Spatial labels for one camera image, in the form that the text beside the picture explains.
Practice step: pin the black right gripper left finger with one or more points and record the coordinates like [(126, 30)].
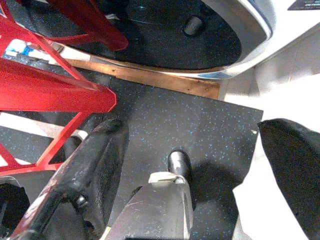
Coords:
[(95, 160)]

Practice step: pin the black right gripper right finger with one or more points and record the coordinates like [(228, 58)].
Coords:
[(295, 170)]

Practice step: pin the white front-load washing machine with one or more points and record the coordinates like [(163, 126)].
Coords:
[(290, 37)]

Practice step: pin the round dark washing machine door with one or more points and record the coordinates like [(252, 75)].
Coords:
[(175, 37)]

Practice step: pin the black washing machine label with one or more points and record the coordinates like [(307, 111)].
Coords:
[(305, 4)]

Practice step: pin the silver robot leg black foot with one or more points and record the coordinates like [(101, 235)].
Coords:
[(160, 205)]

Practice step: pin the dark blue-speckled rubber mat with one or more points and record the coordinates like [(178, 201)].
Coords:
[(175, 125)]

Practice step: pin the red plastic stool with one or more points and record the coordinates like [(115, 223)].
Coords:
[(45, 87)]

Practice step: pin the brown wooden plank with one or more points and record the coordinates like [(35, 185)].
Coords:
[(160, 78)]

